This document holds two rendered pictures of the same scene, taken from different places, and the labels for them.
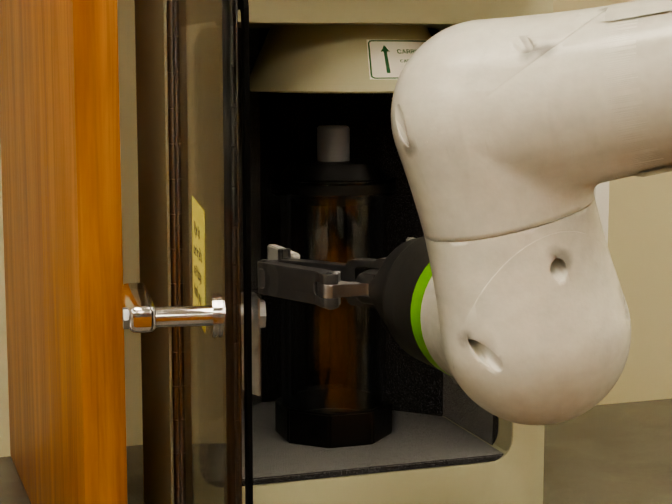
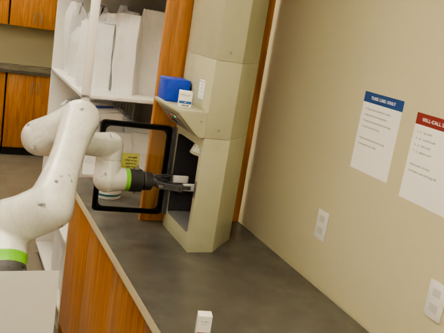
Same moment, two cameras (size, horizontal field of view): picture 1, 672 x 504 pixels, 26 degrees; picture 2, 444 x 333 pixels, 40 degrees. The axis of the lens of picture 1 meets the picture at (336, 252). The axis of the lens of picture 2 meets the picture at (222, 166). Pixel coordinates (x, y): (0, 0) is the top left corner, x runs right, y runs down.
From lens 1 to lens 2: 274 cm
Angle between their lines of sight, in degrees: 82
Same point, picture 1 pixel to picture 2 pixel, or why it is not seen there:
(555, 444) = (260, 266)
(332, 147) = not seen: hidden behind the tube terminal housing
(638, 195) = (333, 226)
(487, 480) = (184, 234)
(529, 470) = (187, 237)
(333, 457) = (183, 219)
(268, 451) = (187, 216)
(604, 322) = (95, 176)
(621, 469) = (239, 269)
